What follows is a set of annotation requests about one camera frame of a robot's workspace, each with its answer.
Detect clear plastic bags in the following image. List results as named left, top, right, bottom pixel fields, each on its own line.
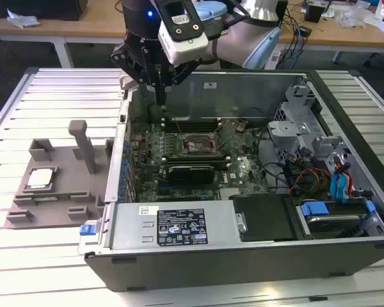
left=335, top=3, right=380, bottom=28

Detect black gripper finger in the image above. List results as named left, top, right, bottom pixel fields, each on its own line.
left=161, top=60, right=199, bottom=106
left=110, top=38, right=163, bottom=106

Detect blue flat wire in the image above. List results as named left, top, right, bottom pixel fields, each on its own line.
left=339, top=161, right=352, bottom=201
left=331, top=171, right=342, bottom=201

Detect metal socket cover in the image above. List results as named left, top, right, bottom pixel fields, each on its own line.
left=212, top=118, right=238, bottom=153

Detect green motherboard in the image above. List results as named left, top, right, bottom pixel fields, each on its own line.
left=124, top=118, right=276, bottom=204

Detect RAM slot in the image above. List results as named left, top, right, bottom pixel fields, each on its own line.
left=162, top=120, right=221, bottom=126
left=161, top=152, right=230, bottom=158
left=164, top=159, right=230, bottom=166
left=162, top=123, right=221, bottom=129
left=162, top=116, right=221, bottom=122
left=161, top=156, right=230, bottom=162
left=162, top=127, right=221, bottom=133

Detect red and yellow wires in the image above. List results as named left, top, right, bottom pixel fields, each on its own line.
left=289, top=166, right=333, bottom=194

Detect black graphics card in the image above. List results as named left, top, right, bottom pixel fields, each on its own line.
left=159, top=164, right=216, bottom=185

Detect tall black box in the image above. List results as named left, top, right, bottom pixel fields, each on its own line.
left=276, top=0, right=289, bottom=22

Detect hard disk in blue carrier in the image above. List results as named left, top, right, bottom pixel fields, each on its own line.
left=296, top=198, right=377, bottom=240

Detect grey parts rack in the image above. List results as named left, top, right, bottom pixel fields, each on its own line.
left=5, top=120, right=116, bottom=230

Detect grey case latch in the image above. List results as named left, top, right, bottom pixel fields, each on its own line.
left=119, top=75, right=138, bottom=92

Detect silver power supply unit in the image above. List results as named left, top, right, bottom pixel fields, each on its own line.
left=109, top=200, right=241, bottom=252

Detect silver CPU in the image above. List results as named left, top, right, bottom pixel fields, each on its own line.
left=26, top=168, right=54, bottom=187

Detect wide black monitor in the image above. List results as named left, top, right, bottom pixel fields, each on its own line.
left=0, top=0, right=88, bottom=22

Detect wooden desk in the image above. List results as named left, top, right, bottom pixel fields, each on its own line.
left=0, top=0, right=384, bottom=70

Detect black plastic shroud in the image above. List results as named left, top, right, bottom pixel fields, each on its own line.
left=232, top=193, right=308, bottom=243

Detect small black bin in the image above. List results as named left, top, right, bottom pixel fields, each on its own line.
left=305, top=4, right=326, bottom=23

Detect black round case speaker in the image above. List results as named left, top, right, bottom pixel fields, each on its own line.
left=148, top=104, right=163, bottom=122

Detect white crumpled paper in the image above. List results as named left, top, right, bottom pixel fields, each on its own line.
left=6, top=8, right=41, bottom=29

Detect CPU socket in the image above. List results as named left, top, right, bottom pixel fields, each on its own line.
left=180, top=131, right=220, bottom=155

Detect dark grey PC case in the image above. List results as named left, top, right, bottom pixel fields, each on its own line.
left=78, top=67, right=384, bottom=292

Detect silver metal drive cage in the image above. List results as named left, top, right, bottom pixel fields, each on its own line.
left=267, top=84, right=351, bottom=161

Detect green RAM stick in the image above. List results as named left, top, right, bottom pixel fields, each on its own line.
left=33, top=191, right=91, bottom=203

